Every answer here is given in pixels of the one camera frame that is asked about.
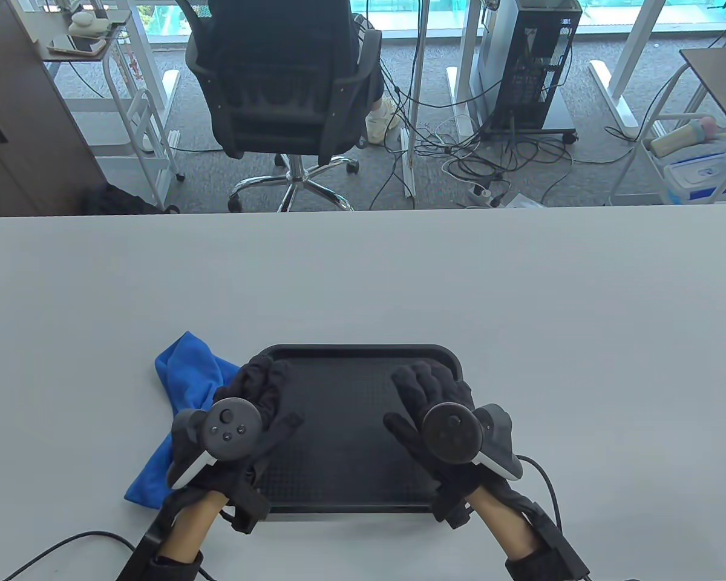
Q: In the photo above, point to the flat phone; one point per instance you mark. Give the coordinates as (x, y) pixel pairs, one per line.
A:
(75, 47)

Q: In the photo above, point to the grey handheld controller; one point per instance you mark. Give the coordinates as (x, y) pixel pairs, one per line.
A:
(454, 433)
(230, 426)

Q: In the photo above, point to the black plastic tray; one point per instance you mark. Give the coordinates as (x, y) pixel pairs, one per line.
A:
(345, 436)

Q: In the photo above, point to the beige bottle with pink cap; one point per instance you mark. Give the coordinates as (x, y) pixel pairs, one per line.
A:
(677, 138)

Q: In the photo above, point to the black computer tower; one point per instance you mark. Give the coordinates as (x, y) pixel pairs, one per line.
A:
(529, 66)

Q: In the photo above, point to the white desk leg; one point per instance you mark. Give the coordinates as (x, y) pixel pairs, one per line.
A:
(617, 78)
(463, 72)
(412, 91)
(170, 91)

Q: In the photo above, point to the black office chair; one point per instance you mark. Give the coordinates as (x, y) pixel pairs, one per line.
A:
(278, 103)

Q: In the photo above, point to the black bag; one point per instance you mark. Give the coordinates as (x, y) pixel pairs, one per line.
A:
(121, 203)

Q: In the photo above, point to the brown side table top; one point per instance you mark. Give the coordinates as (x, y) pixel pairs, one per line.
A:
(723, 78)

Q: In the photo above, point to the white rolling cart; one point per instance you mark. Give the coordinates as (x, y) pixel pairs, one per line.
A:
(151, 139)

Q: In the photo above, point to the white rounded device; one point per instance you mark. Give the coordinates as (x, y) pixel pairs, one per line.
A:
(88, 24)

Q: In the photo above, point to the blue lidded plastic container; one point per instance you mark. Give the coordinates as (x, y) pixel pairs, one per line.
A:
(702, 175)

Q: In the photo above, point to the brown wooden cabinet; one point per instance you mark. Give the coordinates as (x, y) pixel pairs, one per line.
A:
(18, 121)

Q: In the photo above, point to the white power strip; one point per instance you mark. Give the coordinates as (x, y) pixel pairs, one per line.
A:
(479, 195)

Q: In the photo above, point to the blue rectangular towel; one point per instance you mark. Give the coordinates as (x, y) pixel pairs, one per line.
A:
(187, 375)

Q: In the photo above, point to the person's right hand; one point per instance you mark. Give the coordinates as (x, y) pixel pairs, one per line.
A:
(423, 387)

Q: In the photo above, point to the person's left hand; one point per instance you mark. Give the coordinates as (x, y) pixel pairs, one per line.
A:
(260, 381)

